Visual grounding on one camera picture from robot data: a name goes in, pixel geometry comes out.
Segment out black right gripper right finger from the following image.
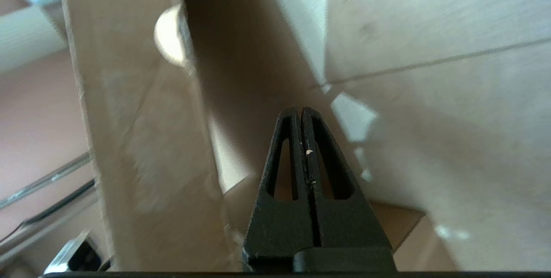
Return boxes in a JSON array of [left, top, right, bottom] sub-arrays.
[[301, 107, 393, 248]]

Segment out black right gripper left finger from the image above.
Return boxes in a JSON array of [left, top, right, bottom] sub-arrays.
[[243, 107, 321, 270]]

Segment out brown cardboard shoe box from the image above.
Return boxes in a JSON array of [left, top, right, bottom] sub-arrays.
[[58, 0, 457, 272]]

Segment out silver black power supply box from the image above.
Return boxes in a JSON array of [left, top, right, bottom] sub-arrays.
[[43, 228, 113, 272]]

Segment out beige ribbed cylinder bin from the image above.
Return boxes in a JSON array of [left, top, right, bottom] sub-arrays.
[[0, 5, 69, 74]]

